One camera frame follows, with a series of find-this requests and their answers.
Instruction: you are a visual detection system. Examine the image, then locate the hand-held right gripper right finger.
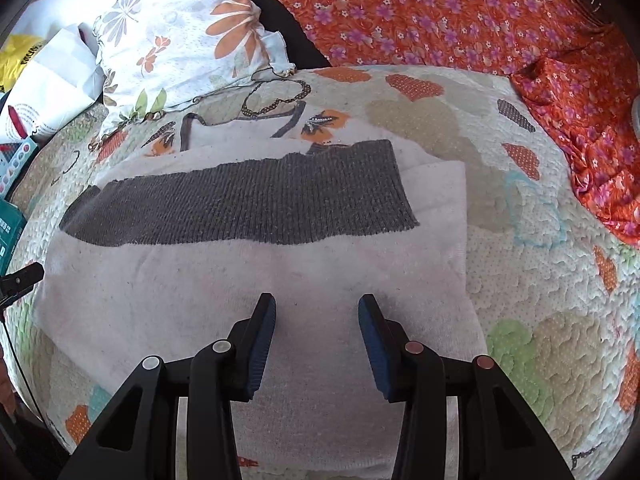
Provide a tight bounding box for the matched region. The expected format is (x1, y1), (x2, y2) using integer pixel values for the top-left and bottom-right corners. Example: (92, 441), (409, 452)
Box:
(358, 294), (576, 480)

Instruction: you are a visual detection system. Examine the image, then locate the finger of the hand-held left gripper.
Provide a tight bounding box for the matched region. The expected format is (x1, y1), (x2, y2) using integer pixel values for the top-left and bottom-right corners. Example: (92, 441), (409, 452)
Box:
(0, 264), (45, 307)

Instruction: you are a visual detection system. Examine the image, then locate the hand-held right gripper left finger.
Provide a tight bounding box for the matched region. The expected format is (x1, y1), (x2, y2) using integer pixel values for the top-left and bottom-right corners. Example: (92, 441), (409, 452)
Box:
(60, 292), (277, 480)

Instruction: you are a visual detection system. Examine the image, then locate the pink sweater with floral print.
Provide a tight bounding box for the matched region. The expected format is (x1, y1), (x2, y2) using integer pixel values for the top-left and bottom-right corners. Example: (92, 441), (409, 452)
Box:
(32, 74), (488, 467)

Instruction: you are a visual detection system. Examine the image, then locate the green cardboard box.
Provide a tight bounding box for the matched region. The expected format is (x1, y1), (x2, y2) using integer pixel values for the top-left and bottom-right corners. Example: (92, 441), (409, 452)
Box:
(0, 199), (26, 272)

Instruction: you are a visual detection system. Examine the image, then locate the watercolour paint palette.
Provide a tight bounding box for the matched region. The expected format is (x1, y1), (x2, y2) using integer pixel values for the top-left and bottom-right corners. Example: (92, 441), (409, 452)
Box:
(0, 140), (40, 198)

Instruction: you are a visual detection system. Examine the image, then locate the quilted heart patchwork bedspread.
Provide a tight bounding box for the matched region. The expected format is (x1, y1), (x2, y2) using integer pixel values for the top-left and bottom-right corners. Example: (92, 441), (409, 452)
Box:
(10, 62), (640, 480)

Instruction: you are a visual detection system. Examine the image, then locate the white paper bag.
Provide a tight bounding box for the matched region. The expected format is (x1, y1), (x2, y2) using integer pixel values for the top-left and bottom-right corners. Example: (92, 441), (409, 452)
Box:
(0, 27), (106, 143)

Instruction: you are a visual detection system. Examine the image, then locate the yellow plastic bag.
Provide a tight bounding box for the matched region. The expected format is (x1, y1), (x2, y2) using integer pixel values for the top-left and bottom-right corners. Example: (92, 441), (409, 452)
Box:
(0, 34), (56, 93)

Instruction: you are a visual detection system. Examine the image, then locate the white floral pillow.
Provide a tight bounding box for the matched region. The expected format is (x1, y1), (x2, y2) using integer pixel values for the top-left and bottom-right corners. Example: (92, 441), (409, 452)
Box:
(92, 0), (296, 141)

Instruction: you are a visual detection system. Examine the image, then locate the orange floral bed sheet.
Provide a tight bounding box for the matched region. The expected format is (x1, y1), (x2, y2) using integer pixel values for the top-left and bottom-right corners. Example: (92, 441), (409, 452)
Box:
(247, 0), (640, 248)

